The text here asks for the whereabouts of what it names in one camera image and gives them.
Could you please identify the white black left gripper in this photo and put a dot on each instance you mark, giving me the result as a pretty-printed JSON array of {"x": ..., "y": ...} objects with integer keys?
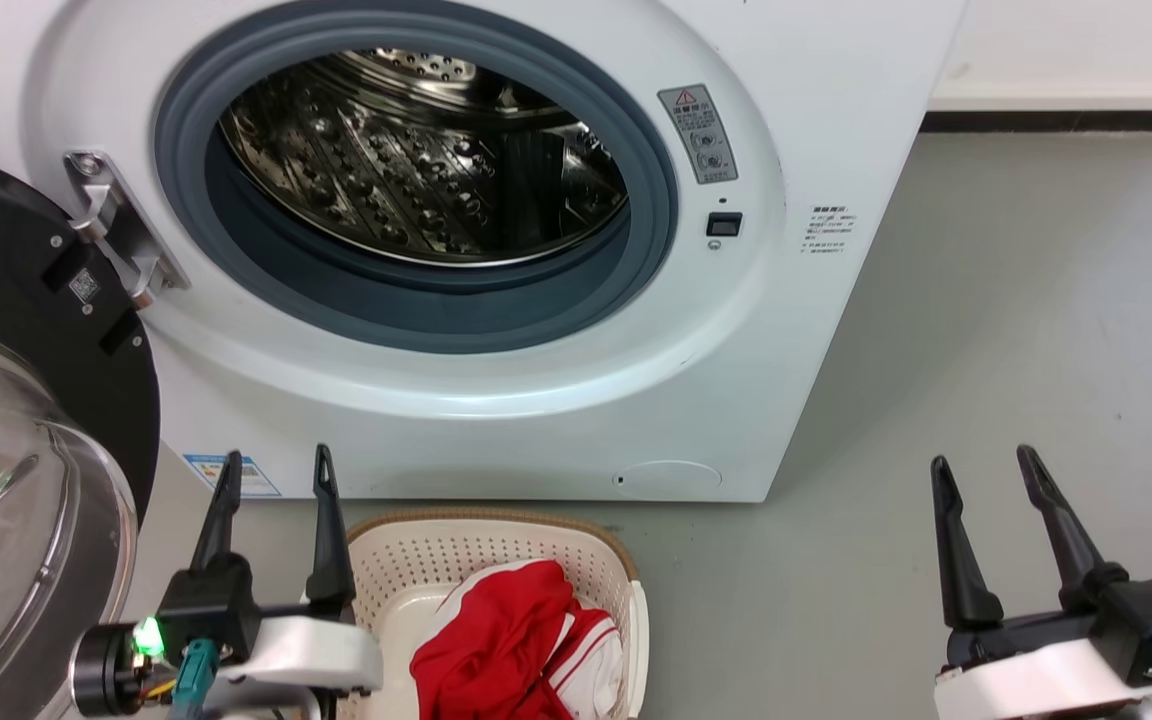
[{"x": 211, "y": 605}]

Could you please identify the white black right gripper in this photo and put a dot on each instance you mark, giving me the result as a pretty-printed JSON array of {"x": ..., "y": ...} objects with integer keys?
[{"x": 1046, "y": 685}]

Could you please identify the red and white garment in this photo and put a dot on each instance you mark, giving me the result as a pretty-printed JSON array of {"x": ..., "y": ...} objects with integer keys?
[{"x": 496, "y": 640}]

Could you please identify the cream perforated laundry basket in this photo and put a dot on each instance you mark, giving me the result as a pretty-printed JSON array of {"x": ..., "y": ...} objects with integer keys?
[{"x": 416, "y": 570}]

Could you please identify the stainless steel washing machine drum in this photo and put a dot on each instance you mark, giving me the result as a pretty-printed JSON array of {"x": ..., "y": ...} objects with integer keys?
[{"x": 386, "y": 170}]

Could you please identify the black washer door with glass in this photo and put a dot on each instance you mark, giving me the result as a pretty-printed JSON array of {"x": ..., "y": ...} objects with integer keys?
[{"x": 6, "y": 260}]

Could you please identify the blue energy label sticker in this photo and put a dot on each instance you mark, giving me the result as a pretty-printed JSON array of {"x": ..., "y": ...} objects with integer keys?
[{"x": 256, "y": 478}]

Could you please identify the grey rubber door gasket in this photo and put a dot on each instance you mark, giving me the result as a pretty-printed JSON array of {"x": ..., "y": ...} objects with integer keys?
[{"x": 416, "y": 320}]

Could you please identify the white front-load washing machine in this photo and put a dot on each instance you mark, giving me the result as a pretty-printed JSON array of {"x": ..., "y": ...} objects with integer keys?
[{"x": 786, "y": 380}]

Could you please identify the small QR code sticker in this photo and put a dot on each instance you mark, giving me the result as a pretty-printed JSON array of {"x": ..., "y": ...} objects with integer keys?
[{"x": 84, "y": 286}]

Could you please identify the silver door hinge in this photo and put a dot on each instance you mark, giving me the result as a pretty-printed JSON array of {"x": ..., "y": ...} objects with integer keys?
[{"x": 116, "y": 225}]

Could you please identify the round white filter cover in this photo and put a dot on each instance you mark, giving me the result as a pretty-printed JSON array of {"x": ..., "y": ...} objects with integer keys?
[{"x": 668, "y": 479}]

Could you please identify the black door latch socket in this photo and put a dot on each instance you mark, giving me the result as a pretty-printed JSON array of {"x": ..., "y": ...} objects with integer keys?
[{"x": 724, "y": 224}]

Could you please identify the grey warning sticker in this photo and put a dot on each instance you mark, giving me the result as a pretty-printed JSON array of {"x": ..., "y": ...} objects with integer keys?
[{"x": 698, "y": 135}]

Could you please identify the black wall baseboard strip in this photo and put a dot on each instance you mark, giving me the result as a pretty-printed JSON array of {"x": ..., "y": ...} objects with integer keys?
[{"x": 1066, "y": 121}]

